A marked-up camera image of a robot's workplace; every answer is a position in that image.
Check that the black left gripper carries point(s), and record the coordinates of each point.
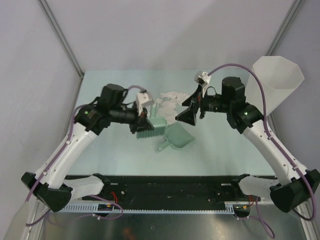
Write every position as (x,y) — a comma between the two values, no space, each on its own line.
(143,124)

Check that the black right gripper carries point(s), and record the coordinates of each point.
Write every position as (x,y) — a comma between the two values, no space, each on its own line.
(194,102)

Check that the green hand brush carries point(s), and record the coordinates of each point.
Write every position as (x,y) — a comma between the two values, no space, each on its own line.
(158,122)

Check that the green plastic dustpan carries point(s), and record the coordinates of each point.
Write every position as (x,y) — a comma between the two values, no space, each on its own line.
(176,136)

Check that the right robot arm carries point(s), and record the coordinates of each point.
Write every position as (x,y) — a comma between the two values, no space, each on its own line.
(294,183)

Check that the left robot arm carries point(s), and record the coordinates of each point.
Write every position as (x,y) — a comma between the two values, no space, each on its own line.
(49,184)

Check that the white paper scrap top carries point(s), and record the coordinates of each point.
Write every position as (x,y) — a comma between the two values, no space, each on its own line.
(175,95)

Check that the white paper scrap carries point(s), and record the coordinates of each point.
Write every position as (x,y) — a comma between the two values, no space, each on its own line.
(175,95)
(167,109)

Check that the white paper scrap middle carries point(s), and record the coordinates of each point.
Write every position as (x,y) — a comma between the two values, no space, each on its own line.
(167,109)

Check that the white octagonal waste bin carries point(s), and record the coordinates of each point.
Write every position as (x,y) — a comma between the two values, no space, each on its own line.
(271,80)

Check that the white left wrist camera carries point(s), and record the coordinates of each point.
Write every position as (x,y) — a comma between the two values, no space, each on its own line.
(143,100)

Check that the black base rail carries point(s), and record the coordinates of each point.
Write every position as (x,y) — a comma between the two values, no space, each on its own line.
(216,188)

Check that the grey slotted cable duct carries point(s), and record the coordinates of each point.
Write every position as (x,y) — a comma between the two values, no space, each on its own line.
(97,207)

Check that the aluminium frame post right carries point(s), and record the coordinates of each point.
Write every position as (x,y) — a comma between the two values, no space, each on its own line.
(284,26)

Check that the aluminium frame post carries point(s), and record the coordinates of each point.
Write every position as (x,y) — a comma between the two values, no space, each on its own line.
(50,16)
(284,26)

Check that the aluminium frame post left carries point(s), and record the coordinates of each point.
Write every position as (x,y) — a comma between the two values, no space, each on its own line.
(50,16)

